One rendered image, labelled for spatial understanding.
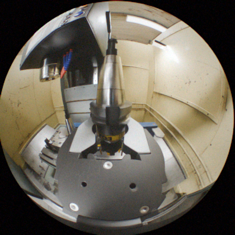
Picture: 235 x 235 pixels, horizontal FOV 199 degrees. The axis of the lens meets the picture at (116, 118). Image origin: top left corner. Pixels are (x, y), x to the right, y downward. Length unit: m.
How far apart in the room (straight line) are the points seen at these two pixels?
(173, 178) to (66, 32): 1.07
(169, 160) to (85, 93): 1.16
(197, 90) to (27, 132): 2.06
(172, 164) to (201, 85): 0.72
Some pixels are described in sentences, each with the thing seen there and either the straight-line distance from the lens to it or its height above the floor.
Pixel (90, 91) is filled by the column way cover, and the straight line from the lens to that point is 0.80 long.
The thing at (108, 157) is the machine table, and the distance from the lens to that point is 0.57.
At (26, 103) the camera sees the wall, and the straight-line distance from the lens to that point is 1.48.
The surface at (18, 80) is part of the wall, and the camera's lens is 1.51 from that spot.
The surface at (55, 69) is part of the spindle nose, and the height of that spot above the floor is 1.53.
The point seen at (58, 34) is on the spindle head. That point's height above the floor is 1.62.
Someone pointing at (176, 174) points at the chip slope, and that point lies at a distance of 0.79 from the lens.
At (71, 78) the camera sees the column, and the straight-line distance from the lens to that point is 0.98.
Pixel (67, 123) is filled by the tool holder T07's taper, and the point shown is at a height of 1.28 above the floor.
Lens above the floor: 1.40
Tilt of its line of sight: 28 degrees down
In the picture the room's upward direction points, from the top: 1 degrees clockwise
